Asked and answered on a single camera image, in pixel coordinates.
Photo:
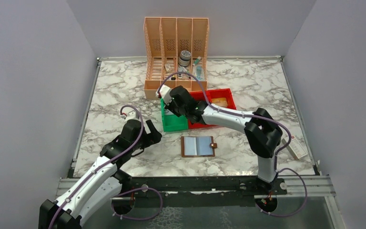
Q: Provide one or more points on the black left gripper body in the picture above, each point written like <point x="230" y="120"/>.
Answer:
<point x="147" y="140"/>

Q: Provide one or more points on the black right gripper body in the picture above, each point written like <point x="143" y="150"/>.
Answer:
<point x="178" y="111"/>

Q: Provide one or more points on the green plastic bin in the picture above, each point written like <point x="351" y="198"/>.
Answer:
<point x="171" y="122"/>

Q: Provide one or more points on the red plastic bin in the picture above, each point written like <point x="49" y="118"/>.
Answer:
<point x="198" y="96"/>
<point x="225" y="93"/>

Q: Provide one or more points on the brown leather card holder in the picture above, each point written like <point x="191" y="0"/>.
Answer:
<point x="189" y="147"/>

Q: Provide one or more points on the gold VIP card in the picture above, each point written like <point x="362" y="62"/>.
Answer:
<point x="222" y="102"/>

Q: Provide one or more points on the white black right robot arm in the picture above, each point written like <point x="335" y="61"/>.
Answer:
<point x="262" y="132"/>

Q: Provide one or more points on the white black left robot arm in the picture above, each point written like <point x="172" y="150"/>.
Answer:
<point x="102" y="181"/>

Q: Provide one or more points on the small red black item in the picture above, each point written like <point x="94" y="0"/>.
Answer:
<point x="172" y="78"/>

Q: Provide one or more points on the teal packaged item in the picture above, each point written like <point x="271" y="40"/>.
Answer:
<point x="198" y="72"/>

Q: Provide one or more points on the small teal tube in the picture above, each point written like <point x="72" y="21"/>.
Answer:
<point x="197" y="61"/>

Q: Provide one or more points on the grey round tin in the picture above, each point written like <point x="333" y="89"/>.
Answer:
<point x="184" y="58"/>

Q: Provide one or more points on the orange plastic desk organizer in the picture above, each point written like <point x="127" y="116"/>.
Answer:
<point x="165" y="38"/>

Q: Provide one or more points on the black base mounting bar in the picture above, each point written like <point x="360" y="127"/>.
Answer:
<point x="189" y="192"/>

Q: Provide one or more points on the small white red box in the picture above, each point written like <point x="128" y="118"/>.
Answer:
<point x="295" y="149"/>

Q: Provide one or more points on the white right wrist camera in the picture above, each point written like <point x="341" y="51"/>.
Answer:
<point x="164" y="92"/>

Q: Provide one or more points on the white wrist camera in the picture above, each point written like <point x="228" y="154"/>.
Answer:
<point x="164" y="92"/>
<point x="131" y="116"/>

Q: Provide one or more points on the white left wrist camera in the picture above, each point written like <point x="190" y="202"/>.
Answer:
<point x="131" y="116"/>

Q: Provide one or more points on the aluminium frame rail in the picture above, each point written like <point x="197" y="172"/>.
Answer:
<point x="317" y="186"/>

